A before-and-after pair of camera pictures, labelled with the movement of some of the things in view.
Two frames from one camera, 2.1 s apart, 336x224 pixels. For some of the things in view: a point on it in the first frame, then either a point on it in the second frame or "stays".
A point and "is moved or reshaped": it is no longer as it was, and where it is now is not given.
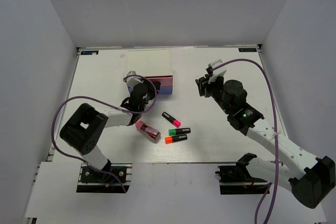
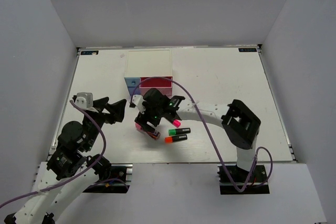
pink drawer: x=165 y=80 is moved or reshaped
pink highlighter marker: x=174 y=121 stays
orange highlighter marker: x=168 y=140 stays
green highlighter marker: x=179 y=131 stays
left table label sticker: x=88 y=52 stays
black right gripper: x=205 y=90 -> x=143 y=119
